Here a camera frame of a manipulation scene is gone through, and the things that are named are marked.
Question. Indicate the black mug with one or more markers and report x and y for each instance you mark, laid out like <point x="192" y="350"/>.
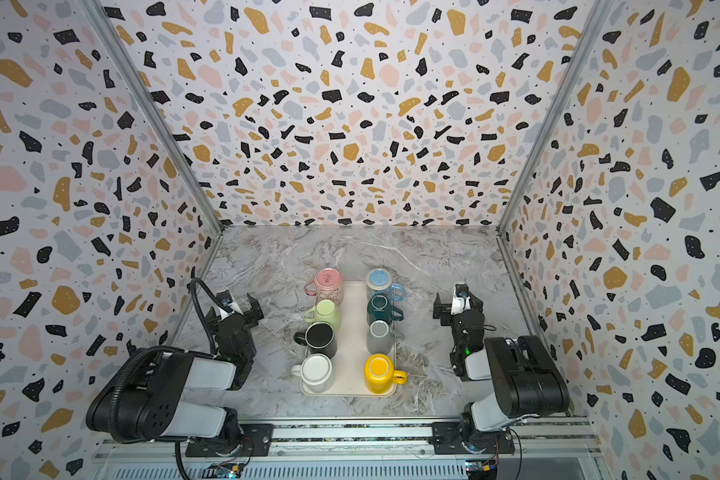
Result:
<point x="318" y="338"/>

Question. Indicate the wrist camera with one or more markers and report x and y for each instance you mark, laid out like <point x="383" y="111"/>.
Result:
<point x="236" y="309"/>
<point x="461" y="300"/>

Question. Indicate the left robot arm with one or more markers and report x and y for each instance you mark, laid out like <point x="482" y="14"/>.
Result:
<point x="144" y="399"/>

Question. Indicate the light green mug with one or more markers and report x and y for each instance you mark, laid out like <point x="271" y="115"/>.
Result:
<point x="325" y="311"/>

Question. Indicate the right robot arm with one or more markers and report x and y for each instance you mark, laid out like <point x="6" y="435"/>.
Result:
<point x="525" y="380"/>

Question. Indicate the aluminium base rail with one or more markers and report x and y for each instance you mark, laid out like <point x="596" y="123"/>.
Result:
<point x="556" y="447"/>

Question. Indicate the cream plastic tray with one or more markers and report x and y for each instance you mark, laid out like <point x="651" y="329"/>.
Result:
<point x="348" y="363"/>

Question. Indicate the light blue yellow-inside mug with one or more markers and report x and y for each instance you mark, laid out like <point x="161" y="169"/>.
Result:
<point x="380" y="281"/>

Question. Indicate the white mug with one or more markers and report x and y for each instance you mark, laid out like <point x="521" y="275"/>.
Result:
<point x="316" y="373"/>

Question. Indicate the pink patterned mug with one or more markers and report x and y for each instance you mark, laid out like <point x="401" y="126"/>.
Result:
<point x="327" y="284"/>

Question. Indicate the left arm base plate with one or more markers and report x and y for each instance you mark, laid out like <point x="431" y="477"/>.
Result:
<point x="239" y="441"/>

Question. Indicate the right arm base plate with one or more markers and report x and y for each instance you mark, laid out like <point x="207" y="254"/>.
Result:
<point x="452" y="438"/>

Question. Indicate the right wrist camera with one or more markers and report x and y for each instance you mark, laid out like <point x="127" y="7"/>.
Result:
<point x="461" y="300"/>

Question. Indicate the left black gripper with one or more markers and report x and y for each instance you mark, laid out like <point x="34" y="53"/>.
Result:
<point x="244" y="315"/>

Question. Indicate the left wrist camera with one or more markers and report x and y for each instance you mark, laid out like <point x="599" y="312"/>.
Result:
<point x="236" y="309"/>

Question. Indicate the yellow mug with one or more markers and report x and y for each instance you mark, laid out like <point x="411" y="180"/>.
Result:
<point x="380" y="374"/>

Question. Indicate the grey mug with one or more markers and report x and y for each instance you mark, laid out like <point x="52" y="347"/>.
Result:
<point x="380" y="339"/>

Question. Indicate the dark green mug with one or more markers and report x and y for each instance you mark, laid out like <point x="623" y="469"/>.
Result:
<point x="380" y="308"/>

